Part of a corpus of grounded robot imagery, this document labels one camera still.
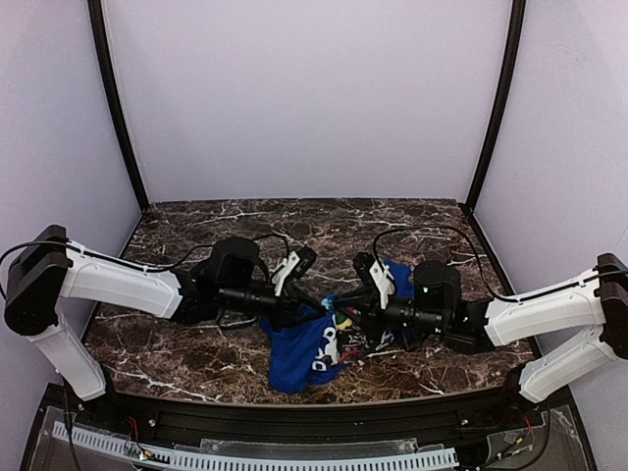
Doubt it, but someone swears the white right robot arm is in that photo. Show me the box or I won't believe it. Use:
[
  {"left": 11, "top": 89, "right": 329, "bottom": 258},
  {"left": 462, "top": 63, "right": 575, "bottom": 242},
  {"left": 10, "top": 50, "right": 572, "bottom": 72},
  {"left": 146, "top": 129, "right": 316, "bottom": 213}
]
[{"left": 333, "top": 253, "right": 627, "bottom": 404}]

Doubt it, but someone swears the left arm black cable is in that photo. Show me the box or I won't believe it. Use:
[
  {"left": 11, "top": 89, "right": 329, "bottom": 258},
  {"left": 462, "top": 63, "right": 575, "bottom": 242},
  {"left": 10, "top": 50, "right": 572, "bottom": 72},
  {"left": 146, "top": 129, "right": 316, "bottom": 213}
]
[{"left": 0, "top": 232, "right": 290, "bottom": 295}]

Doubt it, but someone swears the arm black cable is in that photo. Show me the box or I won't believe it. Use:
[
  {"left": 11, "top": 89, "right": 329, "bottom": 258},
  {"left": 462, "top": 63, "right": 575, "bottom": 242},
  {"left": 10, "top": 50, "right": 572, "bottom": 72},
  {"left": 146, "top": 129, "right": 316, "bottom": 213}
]
[
  {"left": 0, "top": 232, "right": 290, "bottom": 295},
  {"left": 372, "top": 224, "right": 604, "bottom": 303}
]

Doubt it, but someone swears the blue printed t-shirt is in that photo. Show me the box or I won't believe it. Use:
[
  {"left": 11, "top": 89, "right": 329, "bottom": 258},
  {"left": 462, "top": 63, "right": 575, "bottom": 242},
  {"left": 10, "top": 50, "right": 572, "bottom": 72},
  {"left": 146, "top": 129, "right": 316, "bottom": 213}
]
[{"left": 258, "top": 258, "right": 423, "bottom": 394}]

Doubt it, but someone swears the left black frame post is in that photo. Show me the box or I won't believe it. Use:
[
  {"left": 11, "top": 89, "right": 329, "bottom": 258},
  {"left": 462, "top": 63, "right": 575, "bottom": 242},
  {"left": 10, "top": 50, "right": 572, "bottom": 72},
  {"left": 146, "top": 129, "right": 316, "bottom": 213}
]
[{"left": 86, "top": 0, "right": 150, "bottom": 213}]

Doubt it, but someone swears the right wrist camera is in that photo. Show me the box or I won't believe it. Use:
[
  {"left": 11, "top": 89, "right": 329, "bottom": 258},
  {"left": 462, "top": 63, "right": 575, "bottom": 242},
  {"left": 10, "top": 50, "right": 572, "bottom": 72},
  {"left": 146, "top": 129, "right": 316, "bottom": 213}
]
[{"left": 347, "top": 252, "right": 462, "bottom": 320}]

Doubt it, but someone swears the black front aluminium rail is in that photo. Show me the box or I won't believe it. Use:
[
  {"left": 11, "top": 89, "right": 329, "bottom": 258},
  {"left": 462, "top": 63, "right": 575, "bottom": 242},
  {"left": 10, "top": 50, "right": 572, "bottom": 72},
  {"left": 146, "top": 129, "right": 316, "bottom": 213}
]
[{"left": 119, "top": 390, "right": 498, "bottom": 445}]

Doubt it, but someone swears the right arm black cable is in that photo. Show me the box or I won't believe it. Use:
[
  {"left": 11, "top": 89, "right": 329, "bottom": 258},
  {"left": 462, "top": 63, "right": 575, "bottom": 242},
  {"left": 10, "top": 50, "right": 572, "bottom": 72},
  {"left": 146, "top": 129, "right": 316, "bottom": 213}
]
[{"left": 372, "top": 224, "right": 604, "bottom": 303}]

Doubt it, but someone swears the white slotted cable duct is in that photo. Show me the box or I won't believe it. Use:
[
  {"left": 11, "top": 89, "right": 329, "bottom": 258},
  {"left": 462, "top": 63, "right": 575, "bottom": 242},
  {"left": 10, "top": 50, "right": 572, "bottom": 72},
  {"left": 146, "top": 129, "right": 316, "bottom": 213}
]
[{"left": 43, "top": 421, "right": 459, "bottom": 470}]

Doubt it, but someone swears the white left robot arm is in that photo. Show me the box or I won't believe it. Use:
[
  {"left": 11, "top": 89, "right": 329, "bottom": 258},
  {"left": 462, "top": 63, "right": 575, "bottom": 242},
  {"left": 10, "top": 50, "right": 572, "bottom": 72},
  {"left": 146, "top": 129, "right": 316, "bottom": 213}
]
[{"left": 1, "top": 225, "right": 325, "bottom": 402}]

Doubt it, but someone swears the rainbow flower plush brooch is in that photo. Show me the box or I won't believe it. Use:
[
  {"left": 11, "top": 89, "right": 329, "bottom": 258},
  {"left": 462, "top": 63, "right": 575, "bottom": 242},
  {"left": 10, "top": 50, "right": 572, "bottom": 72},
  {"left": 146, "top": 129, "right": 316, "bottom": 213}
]
[{"left": 321, "top": 294, "right": 353, "bottom": 331}]

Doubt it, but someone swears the right black frame post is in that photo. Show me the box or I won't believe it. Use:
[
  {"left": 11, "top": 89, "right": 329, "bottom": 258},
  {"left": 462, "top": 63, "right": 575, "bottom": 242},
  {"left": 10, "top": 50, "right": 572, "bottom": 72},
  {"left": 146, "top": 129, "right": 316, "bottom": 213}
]
[{"left": 464, "top": 0, "right": 527, "bottom": 214}]

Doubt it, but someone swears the black frame post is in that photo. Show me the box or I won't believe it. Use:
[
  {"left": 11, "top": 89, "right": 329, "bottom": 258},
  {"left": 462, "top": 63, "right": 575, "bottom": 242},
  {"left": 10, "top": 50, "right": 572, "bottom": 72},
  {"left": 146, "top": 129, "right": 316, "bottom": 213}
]
[
  {"left": 86, "top": 0, "right": 150, "bottom": 213},
  {"left": 464, "top": 0, "right": 527, "bottom": 214}
]

